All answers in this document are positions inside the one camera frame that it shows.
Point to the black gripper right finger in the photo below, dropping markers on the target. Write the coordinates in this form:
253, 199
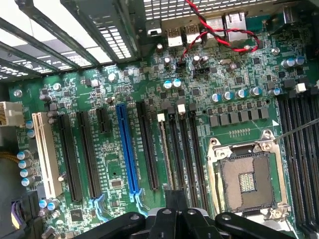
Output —
194, 224

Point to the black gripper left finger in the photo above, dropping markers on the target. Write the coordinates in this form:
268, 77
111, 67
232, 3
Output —
164, 224

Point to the silver CPU socket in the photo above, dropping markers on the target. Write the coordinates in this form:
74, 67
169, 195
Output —
246, 181

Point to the long black expansion slot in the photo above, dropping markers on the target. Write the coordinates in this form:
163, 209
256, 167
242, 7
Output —
148, 149
70, 159
89, 156

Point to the blue expansion slot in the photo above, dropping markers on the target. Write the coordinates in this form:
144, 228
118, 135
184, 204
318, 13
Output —
127, 149

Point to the short black expansion slot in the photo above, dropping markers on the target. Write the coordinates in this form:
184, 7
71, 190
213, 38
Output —
103, 120

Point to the white expansion slot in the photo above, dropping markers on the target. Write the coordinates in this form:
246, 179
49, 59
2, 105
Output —
47, 154

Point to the silver socket locking lever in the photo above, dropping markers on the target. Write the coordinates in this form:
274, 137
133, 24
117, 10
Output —
296, 130

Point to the green motherboard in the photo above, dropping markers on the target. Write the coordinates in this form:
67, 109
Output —
139, 82

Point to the silver USB port block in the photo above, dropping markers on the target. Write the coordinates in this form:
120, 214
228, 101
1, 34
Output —
214, 25
173, 37
192, 33

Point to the white power connector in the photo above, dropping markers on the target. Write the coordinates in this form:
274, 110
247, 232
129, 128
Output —
12, 114

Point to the small silver video port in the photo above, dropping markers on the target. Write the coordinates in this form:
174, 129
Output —
154, 28

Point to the silver network port block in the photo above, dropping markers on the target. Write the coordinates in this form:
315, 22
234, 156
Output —
235, 27

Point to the open grey PC case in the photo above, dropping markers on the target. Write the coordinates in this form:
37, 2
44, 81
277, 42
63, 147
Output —
109, 15

